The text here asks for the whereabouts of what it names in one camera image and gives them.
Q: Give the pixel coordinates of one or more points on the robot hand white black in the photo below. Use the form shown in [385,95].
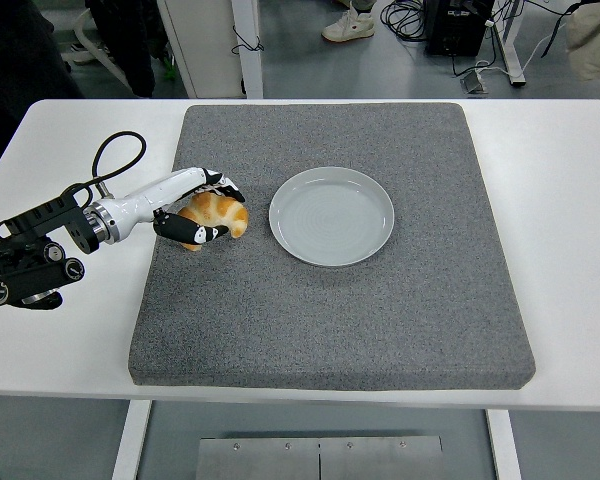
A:
[150,197]

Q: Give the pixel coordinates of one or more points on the golden croissant bread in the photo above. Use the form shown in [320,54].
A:
[225,212]

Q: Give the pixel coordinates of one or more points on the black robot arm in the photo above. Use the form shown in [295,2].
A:
[35,275]

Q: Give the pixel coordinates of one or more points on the round grey plate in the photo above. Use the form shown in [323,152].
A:
[330,220]

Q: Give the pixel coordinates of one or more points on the grey metal plate with screws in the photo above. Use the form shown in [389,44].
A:
[260,460]

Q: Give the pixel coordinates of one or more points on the person's leg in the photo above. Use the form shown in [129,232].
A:
[125,40]

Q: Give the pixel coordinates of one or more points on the white background desk upright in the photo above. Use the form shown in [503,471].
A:
[250,65]

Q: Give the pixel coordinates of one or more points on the white cabinet panel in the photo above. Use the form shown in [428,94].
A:
[205,40]

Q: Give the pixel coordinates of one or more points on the person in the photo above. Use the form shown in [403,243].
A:
[15,75]

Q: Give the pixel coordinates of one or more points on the white office chair base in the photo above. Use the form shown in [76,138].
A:
[81,27]

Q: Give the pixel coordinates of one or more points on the grey speckled foam mat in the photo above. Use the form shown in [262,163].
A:
[330,325]

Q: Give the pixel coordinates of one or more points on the white table leg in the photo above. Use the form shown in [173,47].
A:
[130,440]
[502,445]

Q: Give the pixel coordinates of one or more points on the person's white shoe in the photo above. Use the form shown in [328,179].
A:
[350,27]

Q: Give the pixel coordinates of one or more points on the grey foot pedal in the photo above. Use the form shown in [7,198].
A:
[475,84]

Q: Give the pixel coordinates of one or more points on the black computer case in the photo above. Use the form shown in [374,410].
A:
[455,30]

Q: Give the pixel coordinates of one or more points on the white desk leg with foot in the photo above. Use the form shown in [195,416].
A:
[510,45]

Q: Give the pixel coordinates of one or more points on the beige cloth bag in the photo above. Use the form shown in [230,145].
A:
[595,40]

